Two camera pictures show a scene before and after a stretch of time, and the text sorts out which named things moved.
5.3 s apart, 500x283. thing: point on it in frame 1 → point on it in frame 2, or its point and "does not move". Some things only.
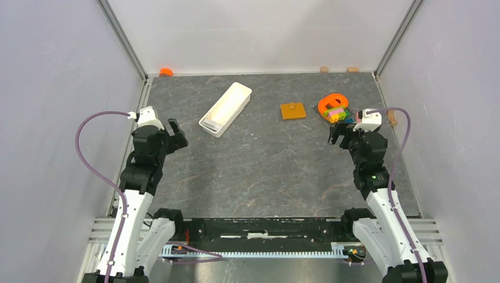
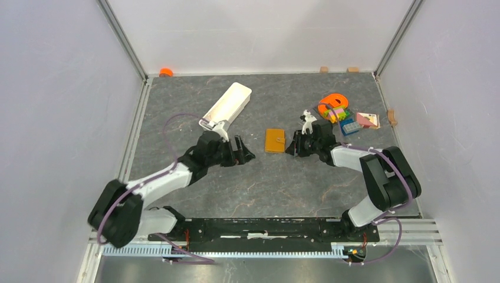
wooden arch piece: x=391 y=115 does not move
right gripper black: x=334 y=131 → x=295 y=148
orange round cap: x=165 y=72 does not move
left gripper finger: x=174 y=125 → x=242 y=148
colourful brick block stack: x=336 y=114 does not move
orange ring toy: x=336 y=99 does not move
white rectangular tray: x=227 y=108 does not move
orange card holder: x=292 y=110 → x=275 y=141
